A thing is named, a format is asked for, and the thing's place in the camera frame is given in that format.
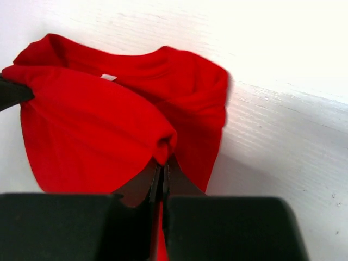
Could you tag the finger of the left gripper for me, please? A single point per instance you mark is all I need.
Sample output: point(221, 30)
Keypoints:
point(13, 93)

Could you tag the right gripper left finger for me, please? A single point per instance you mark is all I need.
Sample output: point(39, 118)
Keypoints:
point(141, 188)

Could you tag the red t-shirt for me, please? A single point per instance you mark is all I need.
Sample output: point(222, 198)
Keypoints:
point(96, 120)

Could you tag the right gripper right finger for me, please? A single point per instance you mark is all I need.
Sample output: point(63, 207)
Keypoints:
point(176, 183)

